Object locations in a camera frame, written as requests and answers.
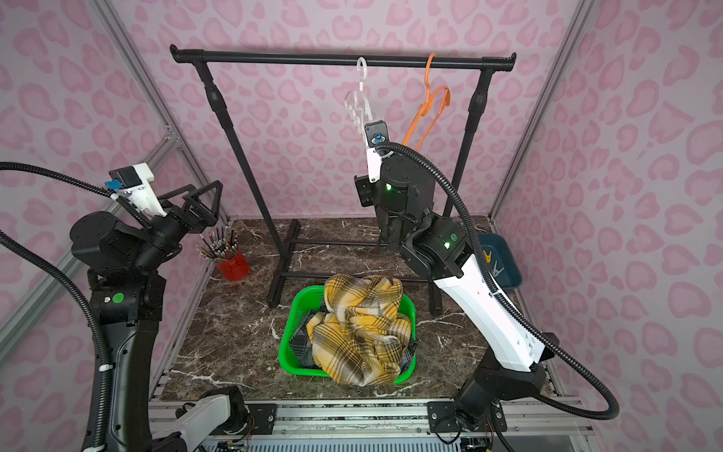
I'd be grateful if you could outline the white plastic hanger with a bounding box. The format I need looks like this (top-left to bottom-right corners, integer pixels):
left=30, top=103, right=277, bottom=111
left=344, top=56, right=373, bottom=146

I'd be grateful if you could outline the orange plastic hanger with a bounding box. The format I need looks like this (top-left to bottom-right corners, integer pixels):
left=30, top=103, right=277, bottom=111
left=402, top=53, right=451, bottom=151

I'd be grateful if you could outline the yellow plaid shirt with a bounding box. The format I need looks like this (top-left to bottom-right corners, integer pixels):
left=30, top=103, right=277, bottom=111
left=306, top=274, right=412, bottom=387

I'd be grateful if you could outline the grey plaid shirt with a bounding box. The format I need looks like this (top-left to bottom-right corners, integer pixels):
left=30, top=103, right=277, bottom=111
left=290, top=310, right=326, bottom=369

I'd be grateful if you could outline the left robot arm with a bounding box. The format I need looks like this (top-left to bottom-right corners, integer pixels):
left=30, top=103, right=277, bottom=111
left=1, top=162, right=232, bottom=451

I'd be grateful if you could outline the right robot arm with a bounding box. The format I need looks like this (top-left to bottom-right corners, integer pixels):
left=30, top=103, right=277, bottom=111
left=355, top=141, right=619, bottom=431

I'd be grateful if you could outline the red pen cup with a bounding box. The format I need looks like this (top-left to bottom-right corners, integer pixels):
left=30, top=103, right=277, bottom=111
left=198, top=225, right=250, bottom=282

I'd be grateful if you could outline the green plastic basket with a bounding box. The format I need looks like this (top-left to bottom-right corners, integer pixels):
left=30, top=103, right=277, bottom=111
left=278, top=286, right=417, bottom=384

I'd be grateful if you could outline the dark teal plastic bin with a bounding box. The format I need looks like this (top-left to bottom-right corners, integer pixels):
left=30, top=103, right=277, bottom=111
left=478, top=233, right=523, bottom=290

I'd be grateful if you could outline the black clothes rack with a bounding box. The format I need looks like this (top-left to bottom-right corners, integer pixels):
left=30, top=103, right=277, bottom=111
left=169, top=45, right=517, bottom=308

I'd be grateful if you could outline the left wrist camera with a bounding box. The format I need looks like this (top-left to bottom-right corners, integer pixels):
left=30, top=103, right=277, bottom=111
left=105, top=163, right=167, bottom=217

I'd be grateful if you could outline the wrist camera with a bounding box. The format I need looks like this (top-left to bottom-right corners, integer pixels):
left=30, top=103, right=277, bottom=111
left=363, top=120, right=389, bottom=183
left=105, top=163, right=167, bottom=217

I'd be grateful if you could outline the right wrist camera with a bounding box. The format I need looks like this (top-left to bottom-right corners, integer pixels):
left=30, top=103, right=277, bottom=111
left=363, top=120, right=389, bottom=183

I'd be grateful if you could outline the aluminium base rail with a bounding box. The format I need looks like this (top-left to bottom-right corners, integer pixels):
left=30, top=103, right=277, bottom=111
left=203, top=399, right=600, bottom=451

